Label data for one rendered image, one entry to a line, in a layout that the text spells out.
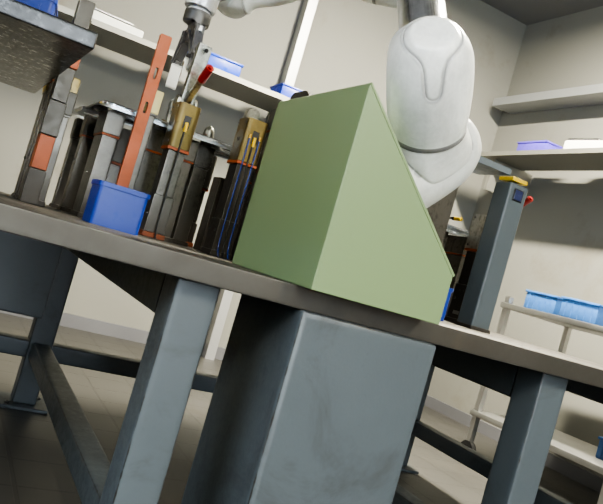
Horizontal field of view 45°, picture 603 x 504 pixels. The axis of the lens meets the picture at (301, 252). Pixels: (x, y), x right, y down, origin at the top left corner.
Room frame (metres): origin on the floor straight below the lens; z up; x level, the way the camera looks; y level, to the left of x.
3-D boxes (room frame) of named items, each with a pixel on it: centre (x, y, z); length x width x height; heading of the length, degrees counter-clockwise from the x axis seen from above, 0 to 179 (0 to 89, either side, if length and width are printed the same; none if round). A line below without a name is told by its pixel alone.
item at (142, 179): (2.00, 0.47, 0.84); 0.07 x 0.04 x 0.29; 117
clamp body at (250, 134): (1.90, 0.21, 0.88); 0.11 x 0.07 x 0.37; 27
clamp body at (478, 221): (2.33, -0.56, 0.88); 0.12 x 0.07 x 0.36; 27
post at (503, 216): (2.14, -0.55, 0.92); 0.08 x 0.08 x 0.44; 27
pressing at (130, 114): (2.23, 0.03, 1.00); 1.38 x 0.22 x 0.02; 117
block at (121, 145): (2.15, 0.62, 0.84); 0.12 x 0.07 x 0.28; 27
